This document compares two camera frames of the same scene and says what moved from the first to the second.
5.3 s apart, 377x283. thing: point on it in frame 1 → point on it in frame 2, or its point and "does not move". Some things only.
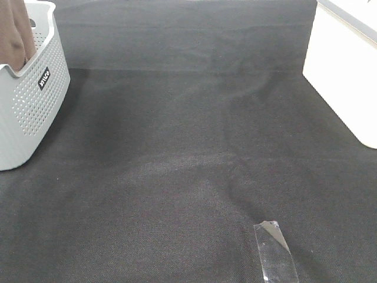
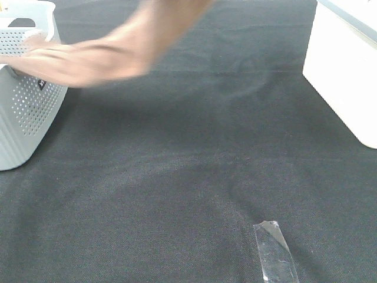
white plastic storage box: x=341 y=62 does not move
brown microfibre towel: x=17 y=40 → x=129 y=50
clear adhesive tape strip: x=277 y=262 does not move
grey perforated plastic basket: x=31 y=102 does not move
